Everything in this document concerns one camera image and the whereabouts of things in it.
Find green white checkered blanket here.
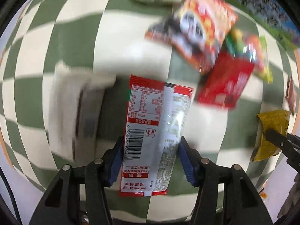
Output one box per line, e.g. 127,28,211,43
1,0,299,191

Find orange snack bag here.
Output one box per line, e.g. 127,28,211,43
285,77,297,115

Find red black noodle packet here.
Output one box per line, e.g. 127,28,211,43
145,0,238,74

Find white silver snack packet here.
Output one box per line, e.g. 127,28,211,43
48,60,116,165

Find yellow snack bag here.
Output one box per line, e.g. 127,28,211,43
253,109,292,162

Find small red snack packet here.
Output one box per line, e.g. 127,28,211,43
196,52,254,109

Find colourful candy ball bag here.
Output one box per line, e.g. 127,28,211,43
225,28,273,84

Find cardboard box with blue print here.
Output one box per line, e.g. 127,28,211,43
227,0,299,49

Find red white sachet packet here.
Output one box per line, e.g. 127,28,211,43
119,75,194,197

